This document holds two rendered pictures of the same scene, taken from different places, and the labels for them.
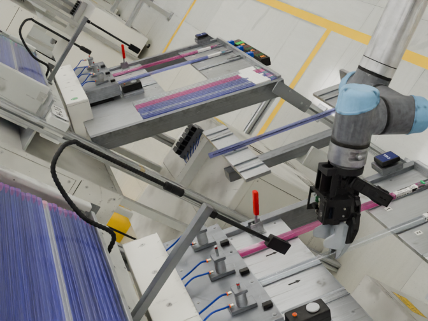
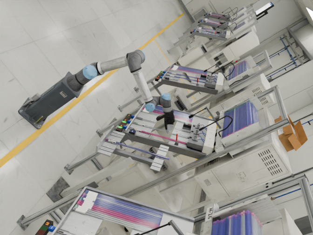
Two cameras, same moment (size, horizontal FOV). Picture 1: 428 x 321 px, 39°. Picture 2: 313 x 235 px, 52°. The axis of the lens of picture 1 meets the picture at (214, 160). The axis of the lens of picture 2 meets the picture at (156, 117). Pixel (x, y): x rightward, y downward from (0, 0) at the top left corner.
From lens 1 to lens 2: 3.45 m
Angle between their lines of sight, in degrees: 121
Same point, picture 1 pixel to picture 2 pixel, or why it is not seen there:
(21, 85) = (228, 212)
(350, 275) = not seen: outside the picture
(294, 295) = (183, 133)
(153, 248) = (207, 142)
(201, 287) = (202, 134)
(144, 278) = (212, 139)
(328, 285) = (175, 130)
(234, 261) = (192, 134)
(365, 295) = (141, 166)
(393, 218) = (148, 129)
